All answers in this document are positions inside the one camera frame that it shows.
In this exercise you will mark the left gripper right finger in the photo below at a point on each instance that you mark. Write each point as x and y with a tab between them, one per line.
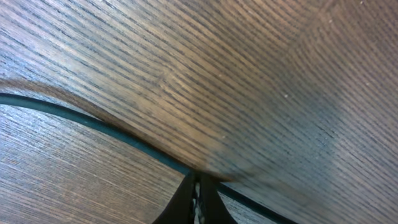
212	208

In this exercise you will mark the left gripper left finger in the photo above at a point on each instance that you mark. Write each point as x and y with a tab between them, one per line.
180	209

